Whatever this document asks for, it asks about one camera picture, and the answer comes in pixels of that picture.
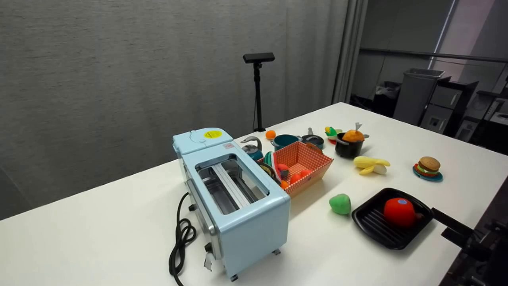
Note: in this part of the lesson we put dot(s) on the teal pot with glass lid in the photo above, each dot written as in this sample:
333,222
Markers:
252,143

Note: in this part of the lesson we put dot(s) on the small orange toy fruit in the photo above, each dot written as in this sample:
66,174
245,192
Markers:
271,133

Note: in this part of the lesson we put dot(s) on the teal toy pan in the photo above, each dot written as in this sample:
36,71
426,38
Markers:
269,160

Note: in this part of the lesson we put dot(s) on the open teal toy pot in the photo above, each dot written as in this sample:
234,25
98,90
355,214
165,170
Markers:
287,139

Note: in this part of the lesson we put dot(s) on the small dark toy pan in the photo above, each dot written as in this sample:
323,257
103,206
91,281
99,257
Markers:
314,139

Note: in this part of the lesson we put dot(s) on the green red toy vegetable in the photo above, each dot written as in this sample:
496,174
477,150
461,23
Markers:
331,130

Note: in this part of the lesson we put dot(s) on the black toy pot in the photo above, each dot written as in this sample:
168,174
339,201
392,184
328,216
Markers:
347,149

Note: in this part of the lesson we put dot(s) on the orange toy food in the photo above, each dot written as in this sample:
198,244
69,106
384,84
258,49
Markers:
353,135

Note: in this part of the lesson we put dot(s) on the yellow toy banana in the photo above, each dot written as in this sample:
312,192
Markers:
369,163

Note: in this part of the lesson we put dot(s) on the toy burger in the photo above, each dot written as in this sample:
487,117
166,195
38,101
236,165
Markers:
428,165

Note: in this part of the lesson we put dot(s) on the light blue box yellow sticker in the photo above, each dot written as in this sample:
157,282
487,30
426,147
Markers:
204,139

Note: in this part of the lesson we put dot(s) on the orange plush fruit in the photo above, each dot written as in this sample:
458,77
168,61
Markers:
287,184

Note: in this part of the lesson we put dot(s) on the red plush strawberry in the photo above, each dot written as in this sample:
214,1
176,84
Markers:
295,176
304,171

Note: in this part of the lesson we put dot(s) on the orange gingham basket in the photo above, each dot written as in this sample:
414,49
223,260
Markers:
311,157

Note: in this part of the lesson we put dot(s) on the light blue toaster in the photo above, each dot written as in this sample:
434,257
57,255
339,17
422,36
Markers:
239,211

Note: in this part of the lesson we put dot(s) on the green plush fruit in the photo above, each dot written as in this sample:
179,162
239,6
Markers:
341,203

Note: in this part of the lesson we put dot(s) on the dark box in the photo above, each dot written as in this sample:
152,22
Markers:
387,96

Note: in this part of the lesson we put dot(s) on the black grill pan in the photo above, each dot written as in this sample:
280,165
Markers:
382,227

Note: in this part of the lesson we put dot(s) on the big red plush tomato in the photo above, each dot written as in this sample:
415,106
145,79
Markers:
399,211

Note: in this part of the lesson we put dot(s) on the black grey cabinet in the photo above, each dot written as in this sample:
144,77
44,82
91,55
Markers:
450,104

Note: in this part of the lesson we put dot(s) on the dark shelf unit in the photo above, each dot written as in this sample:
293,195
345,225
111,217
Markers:
490,115

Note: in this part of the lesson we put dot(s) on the black camera on stand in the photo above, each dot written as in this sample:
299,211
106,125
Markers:
258,88

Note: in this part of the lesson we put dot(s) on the grey wall rail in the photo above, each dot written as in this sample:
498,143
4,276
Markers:
434,54

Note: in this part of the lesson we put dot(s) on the black metal frame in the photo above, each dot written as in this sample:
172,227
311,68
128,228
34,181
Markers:
485,251

